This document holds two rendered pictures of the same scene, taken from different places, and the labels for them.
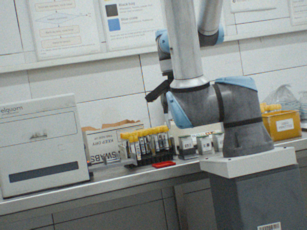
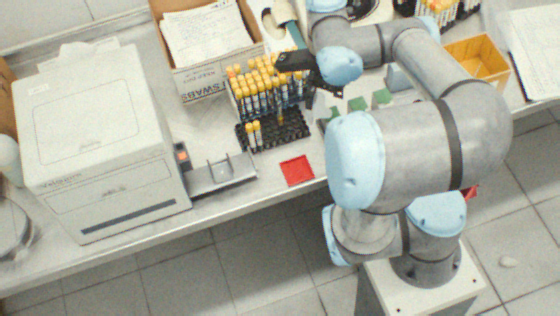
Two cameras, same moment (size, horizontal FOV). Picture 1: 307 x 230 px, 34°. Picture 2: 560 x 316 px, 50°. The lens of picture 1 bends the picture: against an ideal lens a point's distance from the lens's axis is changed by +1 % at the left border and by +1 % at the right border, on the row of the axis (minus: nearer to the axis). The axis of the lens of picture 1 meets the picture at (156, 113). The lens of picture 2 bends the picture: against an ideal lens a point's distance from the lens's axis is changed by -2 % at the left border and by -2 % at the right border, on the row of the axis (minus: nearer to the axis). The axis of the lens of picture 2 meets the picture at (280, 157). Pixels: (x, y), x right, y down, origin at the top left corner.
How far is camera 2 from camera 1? 141 cm
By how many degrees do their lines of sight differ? 56
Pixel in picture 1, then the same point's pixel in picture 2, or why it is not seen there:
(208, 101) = (388, 253)
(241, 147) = (417, 282)
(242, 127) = (427, 264)
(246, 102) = (443, 247)
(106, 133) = (203, 67)
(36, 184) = (120, 227)
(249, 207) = not seen: outside the picture
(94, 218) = not seen: hidden behind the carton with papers
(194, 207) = not seen: hidden behind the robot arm
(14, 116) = (71, 185)
